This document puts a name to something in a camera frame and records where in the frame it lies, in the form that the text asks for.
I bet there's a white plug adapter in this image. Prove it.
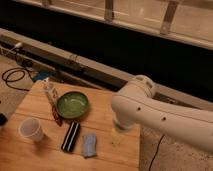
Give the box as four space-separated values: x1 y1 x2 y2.
14 42 23 49

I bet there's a green ceramic bowl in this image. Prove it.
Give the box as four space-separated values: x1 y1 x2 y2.
56 91 89 119

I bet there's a black object at table edge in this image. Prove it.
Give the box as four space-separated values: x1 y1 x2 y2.
0 113 8 126

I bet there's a black white striped block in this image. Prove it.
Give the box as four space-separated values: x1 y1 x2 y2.
61 122 80 152

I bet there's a thin black cable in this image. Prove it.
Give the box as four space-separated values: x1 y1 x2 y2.
147 133 166 171

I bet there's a black coiled cable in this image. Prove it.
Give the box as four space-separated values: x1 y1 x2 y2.
1 59 36 92

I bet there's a blue object on floor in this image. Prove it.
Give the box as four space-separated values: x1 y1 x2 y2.
33 71 52 82

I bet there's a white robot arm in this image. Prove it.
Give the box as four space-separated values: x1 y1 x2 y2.
111 75 213 153

